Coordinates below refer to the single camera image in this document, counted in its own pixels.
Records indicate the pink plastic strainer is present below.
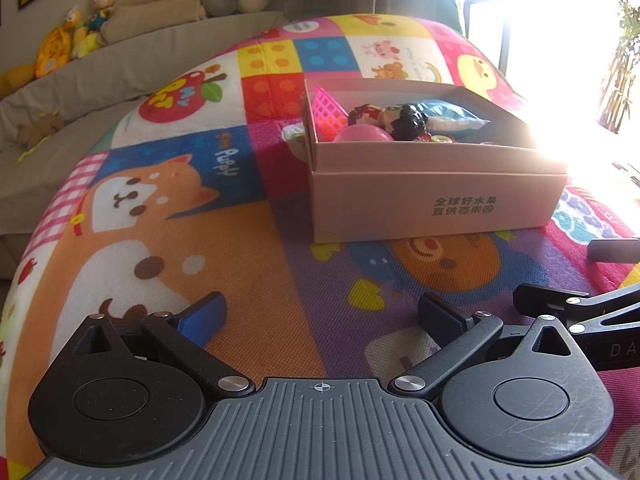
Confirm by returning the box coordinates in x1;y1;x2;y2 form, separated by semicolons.
311;85;352;142

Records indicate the red haired doll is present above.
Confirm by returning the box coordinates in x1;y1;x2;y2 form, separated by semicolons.
89;0;115;35

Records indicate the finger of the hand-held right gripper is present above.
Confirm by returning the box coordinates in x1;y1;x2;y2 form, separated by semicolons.
514;282;640;334
588;239;640;264

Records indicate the beige folded blanket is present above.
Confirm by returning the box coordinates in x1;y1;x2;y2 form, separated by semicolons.
101;0;209;45

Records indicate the small yellow duck plush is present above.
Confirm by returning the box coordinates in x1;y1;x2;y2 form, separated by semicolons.
61;4;93;58

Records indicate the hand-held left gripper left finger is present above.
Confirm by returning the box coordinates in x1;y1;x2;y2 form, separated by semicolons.
74;291;256;400

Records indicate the brown plush toy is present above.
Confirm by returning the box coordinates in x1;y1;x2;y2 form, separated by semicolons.
16;114;67;152

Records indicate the black window frame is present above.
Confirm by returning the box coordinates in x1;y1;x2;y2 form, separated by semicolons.
461;0;478;61

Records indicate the pink cardboard box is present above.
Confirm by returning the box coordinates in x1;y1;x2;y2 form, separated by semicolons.
301;76;570;245

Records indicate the beige sofa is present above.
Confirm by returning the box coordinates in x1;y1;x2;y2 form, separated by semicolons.
0;10;292;281

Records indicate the red black doll figure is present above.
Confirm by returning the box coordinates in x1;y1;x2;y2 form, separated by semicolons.
347;102;432;142

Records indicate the colourful cartoon play mat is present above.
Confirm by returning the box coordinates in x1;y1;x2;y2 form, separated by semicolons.
0;14;640;480

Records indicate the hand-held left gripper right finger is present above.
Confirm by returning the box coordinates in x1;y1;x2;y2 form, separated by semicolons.
391;291;582;402

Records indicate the long yellow plush toy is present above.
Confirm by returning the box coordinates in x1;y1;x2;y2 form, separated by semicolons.
0;64;38;100

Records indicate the pink plastic ball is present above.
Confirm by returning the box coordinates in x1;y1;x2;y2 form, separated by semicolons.
331;127;397;144

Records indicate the yellow round plush toy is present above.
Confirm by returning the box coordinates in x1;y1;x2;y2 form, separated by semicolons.
34;26;72;79

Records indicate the small pale round toy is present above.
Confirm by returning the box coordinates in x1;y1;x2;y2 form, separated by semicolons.
281;121;312;162

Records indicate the green potted plant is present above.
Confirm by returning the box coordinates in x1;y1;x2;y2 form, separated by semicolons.
596;0;640;133

